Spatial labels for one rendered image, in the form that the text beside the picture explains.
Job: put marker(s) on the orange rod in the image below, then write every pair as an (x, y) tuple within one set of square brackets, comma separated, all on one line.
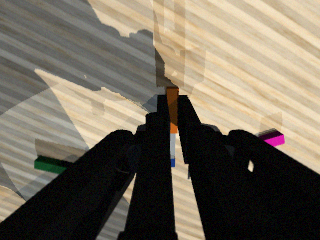
[(172, 99)]

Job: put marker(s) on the green rod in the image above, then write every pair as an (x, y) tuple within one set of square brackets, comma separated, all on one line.
[(50, 164)]

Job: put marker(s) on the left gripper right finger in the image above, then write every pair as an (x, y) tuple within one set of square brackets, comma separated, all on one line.
[(236, 207)]

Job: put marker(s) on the small magenta block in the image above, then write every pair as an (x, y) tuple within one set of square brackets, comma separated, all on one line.
[(274, 138)]

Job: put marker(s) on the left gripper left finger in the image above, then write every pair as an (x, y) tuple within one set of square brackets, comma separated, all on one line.
[(78, 202)]

